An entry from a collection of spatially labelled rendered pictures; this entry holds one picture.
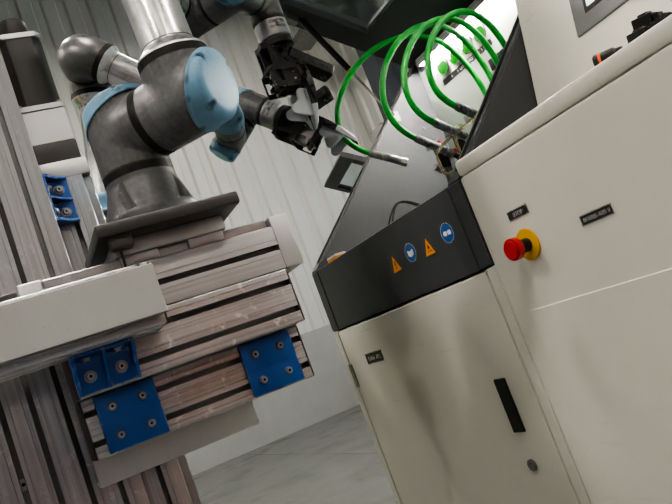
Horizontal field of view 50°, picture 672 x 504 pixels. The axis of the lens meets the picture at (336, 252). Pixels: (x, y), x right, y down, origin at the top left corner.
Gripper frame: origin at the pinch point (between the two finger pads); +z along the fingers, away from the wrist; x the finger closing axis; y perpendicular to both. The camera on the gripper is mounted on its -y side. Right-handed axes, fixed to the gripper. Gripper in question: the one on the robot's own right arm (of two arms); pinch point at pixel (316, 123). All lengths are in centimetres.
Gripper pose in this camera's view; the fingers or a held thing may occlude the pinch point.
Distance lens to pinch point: 159.1
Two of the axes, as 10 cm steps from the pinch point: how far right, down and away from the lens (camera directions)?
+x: 4.0, -2.6, -8.8
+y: -8.5, 2.6, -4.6
